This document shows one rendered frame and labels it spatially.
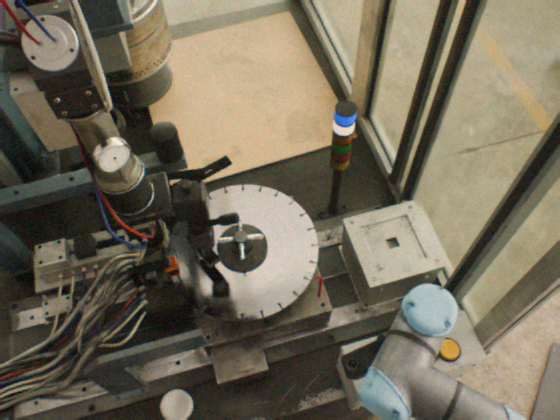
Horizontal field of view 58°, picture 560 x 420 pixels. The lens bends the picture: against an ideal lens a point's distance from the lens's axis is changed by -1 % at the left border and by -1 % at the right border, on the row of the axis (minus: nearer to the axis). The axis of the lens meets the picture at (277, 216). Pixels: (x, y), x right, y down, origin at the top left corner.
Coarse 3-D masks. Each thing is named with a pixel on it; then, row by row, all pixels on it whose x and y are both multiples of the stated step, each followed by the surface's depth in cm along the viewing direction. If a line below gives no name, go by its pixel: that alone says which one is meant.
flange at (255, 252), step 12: (228, 228) 114; (252, 228) 113; (252, 240) 112; (264, 240) 112; (228, 252) 111; (252, 252) 110; (264, 252) 111; (228, 264) 109; (240, 264) 109; (252, 264) 109
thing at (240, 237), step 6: (240, 222) 110; (240, 228) 109; (234, 234) 108; (240, 234) 108; (246, 234) 108; (258, 234) 108; (222, 240) 108; (228, 240) 108; (234, 240) 107; (240, 240) 107; (246, 240) 108; (240, 246) 107; (240, 252) 106; (240, 258) 106
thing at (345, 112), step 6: (342, 102) 105; (348, 102) 105; (336, 108) 104; (342, 108) 104; (348, 108) 104; (354, 108) 104; (336, 114) 104; (342, 114) 103; (348, 114) 103; (354, 114) 103; (336, 120) 106; (342, 120) 104; (348, 120) 104; (354, 120) 105
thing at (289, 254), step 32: (224, 192) 120; (256, 192) 119; (256, 224) 115; (288, 224) 115; (192, 256) 112; (288, 256) 111; (192, 288) 108; (224, 288) 108; (256, 288) 107; (288, 288) 107
